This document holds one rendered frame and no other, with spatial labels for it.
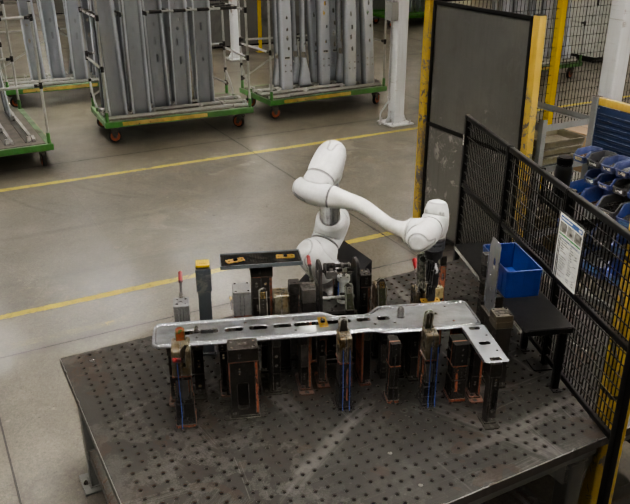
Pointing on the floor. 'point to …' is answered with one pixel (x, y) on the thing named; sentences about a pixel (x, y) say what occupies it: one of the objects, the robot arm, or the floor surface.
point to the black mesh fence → (557, 281)
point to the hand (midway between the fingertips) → (430, 292)
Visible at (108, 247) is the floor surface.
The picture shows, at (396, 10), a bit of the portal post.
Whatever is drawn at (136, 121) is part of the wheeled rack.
